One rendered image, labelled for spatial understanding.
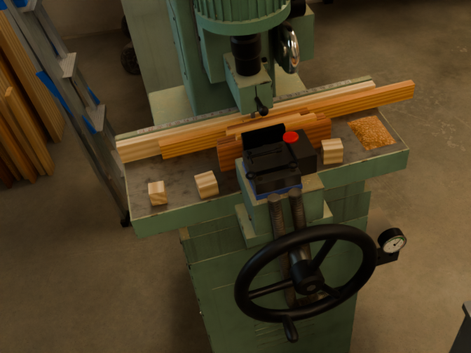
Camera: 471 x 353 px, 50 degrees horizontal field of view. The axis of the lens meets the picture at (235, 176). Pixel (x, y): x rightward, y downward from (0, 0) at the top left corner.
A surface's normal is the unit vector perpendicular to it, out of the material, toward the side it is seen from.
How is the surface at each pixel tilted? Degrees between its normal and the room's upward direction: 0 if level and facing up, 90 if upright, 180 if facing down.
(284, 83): 0
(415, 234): 0
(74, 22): 90
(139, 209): 0
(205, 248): 90
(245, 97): 90
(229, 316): 90
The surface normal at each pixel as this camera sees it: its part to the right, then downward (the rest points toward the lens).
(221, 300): 0.25, 0.67
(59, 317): -0.11, -0.70
